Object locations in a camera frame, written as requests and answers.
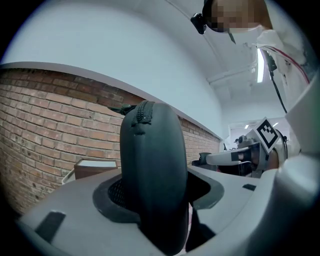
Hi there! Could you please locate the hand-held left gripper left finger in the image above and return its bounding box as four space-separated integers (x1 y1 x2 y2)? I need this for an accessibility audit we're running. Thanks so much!
16 167 162 256

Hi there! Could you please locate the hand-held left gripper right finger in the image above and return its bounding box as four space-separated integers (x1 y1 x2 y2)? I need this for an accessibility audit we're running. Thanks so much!
186 149 320 256

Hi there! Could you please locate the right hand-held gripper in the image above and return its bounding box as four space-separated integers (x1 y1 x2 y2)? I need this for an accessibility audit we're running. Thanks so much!
199 116 289 179

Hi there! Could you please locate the black bag with loop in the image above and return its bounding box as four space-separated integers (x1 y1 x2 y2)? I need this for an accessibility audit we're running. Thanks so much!
107 99 195 256

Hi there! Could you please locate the person's right forearm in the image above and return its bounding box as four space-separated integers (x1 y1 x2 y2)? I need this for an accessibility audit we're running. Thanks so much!
268 147 288 171

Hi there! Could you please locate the brown box with white inside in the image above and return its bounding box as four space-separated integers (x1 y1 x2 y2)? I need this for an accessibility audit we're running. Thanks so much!
74 159 121 181

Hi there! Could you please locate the ceiling light panel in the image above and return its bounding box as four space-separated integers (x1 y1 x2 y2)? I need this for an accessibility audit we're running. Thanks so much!
256 47 265 84

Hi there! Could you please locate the person's white jacket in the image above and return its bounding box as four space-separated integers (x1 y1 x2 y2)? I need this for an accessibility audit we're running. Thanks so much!
256 23 317 85

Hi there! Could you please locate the person's head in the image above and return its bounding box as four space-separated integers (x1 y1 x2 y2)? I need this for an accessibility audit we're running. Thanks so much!
202 0 273 35

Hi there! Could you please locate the white wall conduit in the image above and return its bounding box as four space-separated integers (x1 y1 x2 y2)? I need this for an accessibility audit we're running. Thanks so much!
206 42 258 86

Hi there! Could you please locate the black head camera cable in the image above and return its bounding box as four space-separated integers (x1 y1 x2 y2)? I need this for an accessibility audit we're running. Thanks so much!
264 51 288 115

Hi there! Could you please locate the black head-mounted camera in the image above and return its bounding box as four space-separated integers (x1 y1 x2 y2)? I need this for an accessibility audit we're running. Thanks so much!
190 12 209 35

